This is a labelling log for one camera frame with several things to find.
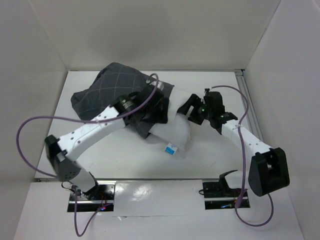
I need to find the white pillow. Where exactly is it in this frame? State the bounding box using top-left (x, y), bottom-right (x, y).
top-left (149, 86), bottom-right (192, 152)

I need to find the dark grey checked pillowcase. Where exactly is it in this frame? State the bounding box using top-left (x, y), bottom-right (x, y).
top-left (70, 62), bottom-right (173, 139)

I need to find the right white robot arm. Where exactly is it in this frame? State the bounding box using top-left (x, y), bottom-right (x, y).
top-left (177, 91), bottom-right (290, 197)

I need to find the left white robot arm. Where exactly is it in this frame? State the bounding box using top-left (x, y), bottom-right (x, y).
top-left (44, 86), bottom-right (169, 200)

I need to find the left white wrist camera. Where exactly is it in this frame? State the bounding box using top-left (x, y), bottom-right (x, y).
top-left (146, 78), bottom-right (165, 92)

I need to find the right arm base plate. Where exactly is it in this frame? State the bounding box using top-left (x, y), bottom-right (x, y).
top-left (198, 170), bottom-right (241, 210)

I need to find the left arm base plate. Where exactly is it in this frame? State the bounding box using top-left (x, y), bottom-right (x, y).
top-left (67, 181), bottom-right (116, 213)

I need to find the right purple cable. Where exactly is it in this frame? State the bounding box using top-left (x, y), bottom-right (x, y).
top-left (209, 85), bottom-right (274, 228)

